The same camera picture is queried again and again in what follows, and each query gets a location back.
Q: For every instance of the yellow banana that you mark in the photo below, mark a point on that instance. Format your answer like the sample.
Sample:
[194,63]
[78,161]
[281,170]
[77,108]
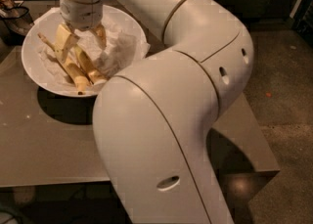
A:
[79,79]
[88,67]

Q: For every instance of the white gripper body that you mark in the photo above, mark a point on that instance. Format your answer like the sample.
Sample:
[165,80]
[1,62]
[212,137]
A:
[81,14]

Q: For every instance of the white paper liner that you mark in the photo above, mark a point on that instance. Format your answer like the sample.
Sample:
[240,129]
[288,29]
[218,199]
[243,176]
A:
[126,45]

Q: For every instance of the black wire basket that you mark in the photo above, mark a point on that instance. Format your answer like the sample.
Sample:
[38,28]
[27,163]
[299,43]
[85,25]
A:
[15,24]

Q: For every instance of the white bowl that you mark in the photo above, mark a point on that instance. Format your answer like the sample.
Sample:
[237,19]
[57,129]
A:
[126,45]

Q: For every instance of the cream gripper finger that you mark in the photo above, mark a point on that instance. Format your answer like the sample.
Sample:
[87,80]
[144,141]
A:
[100,35]
[65,40]

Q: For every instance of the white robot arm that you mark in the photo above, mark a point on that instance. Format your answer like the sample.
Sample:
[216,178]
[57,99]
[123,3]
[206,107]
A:
[150,120]

